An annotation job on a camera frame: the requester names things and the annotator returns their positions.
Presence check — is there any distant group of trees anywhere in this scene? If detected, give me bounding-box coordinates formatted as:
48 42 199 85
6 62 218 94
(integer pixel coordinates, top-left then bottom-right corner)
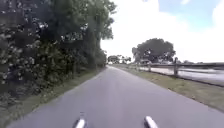
107 54 132 65

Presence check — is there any grey asphalt path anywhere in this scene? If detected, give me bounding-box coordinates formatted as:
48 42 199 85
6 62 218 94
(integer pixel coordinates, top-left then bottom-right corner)
4 65 224 128

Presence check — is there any broad dark tree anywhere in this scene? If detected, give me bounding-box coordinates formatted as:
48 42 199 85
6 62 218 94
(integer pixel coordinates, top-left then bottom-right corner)
131 37 177 65

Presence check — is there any robot's own part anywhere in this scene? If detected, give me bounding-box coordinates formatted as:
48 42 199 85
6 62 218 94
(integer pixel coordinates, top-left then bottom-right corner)
143 115 159 128
73 118 86 128

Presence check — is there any dense wood of trees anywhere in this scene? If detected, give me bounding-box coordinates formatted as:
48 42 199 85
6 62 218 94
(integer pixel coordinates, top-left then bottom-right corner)
0 0 118 109

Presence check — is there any grass verge beside wood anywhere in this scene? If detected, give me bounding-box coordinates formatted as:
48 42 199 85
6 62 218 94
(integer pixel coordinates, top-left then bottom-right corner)
0 68 106 128

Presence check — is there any grass verge beside fence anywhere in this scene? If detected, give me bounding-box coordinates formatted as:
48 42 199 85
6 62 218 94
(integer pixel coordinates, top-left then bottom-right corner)
111 64 224 113

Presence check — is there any wooden rail fence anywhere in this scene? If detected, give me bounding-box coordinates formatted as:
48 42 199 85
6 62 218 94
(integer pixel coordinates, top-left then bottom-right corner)
128 56 224 88

